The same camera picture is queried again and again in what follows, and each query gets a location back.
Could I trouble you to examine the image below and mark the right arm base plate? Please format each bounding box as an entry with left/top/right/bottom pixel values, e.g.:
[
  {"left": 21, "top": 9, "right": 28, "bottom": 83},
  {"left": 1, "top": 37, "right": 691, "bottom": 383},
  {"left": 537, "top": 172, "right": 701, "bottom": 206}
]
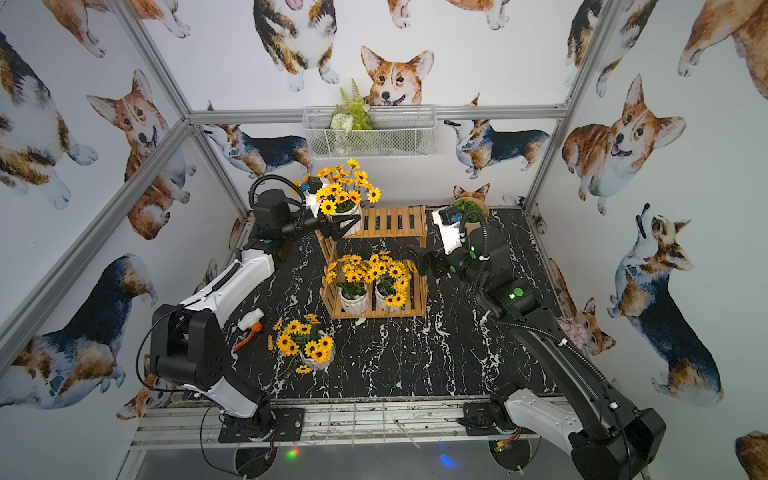
[{"left": 457, "top": 401, "right": 514, "bottom": 436}]

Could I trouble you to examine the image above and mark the green fern white flower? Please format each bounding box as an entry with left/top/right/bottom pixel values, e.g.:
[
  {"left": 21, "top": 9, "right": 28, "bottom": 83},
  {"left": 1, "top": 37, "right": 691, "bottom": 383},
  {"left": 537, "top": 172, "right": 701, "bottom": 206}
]
[{"left": 330, "top": 80, "right": 373, "bottom": 133}]

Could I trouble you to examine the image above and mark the pink succulent plant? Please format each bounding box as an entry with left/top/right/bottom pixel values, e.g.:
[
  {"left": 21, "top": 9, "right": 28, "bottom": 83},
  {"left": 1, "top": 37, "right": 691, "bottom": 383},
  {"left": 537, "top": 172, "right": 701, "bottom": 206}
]
[{"left": 556, "top": 316, "right": 591, "bottom": 351}]

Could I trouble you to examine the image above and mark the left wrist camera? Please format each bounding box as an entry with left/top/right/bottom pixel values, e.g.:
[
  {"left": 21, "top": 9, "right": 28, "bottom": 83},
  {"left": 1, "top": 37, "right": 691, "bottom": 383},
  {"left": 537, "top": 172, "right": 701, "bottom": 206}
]
[{"left": 301, "top": 176, "right": 329, "bottom": 217}]

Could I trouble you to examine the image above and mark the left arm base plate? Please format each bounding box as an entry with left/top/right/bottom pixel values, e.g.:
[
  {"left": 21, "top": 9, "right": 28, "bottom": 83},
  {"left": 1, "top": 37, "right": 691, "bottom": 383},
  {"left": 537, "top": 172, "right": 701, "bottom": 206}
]
[{"left": 218, "top": 405, "right": 306, "bottom": 443}]

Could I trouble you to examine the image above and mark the sunflower pot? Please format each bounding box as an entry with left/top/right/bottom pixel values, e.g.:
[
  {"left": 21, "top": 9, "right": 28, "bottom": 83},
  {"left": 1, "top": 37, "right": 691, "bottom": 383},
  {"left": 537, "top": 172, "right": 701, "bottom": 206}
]
[
  {"left": 300, "top": 158, "right": 382, "bottom": 215},
  {"left": 323, "top": 254, "right": 370, "bottom": 316},
  {"left": 268, "top": 314, "right": 336, "bottom": 375},
  {"left": 367, "top": 252, "right": 413, "bottom": 313}
]

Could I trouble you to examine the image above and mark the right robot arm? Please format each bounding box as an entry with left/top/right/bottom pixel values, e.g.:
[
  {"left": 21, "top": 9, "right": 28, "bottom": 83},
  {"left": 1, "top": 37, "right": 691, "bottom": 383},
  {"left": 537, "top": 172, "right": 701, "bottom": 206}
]
[{"left": 413, "top": 206, "right": 666, "bottom": 479}]

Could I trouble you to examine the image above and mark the wooden slatted plant shelf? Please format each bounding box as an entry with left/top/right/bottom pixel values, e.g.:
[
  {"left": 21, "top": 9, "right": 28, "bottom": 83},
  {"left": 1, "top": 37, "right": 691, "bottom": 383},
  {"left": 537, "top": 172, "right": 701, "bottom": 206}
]
[{"left": 316, "top": 206, "right": 428, "bottom": 320}]

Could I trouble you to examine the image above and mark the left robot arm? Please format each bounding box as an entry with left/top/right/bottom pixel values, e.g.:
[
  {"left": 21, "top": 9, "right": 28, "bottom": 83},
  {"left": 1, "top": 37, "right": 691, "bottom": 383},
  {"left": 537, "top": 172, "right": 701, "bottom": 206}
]
[{"left": 142, "top": 174, "right": 361, "bottom": 440}]

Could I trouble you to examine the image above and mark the white wire wall basket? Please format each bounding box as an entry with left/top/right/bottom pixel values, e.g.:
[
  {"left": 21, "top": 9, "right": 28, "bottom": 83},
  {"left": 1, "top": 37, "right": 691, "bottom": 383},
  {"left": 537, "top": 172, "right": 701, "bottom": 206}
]
[{"left": 302, "top": 106, "right": 437, "bottom": 160}]

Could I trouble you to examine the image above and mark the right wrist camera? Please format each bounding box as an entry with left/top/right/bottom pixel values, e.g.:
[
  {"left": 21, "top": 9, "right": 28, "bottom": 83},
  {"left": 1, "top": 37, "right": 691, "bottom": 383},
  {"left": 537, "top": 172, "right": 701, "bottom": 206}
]
[{"left": 432, "top": 206, "right": 461, "bottom": 255}]

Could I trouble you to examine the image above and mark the tan pot green plant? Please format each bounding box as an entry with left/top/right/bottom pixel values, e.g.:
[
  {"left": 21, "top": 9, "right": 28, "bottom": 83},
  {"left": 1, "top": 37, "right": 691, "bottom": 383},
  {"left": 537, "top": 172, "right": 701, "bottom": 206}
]
[{"left": 449, "top": 197, "right": 489, "bottom": 234}]

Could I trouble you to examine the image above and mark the aluminium front rail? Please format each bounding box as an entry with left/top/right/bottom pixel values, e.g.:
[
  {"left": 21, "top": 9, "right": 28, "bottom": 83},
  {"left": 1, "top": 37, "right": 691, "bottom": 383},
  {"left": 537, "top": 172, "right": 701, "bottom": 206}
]
[{"left": 130, "top": 396, "right": 512, "bottom": 451}]

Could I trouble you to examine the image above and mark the white orange spray nozzle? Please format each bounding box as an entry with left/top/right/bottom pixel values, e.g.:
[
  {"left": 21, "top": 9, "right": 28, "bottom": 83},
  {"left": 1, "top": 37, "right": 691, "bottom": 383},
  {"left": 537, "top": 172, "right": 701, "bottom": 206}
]
[{"left": 232, "top": 308, "right": 264, "bottom": 352}]

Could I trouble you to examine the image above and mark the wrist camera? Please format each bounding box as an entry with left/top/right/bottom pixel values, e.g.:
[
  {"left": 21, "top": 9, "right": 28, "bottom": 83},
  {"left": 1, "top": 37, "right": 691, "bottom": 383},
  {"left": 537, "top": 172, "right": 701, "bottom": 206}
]
[
  {"left": 432, "top": 206, "right": 461, "bottom": 255},
  {"left": 301, "top": 176, "right": 329, "bottom": 217}
]

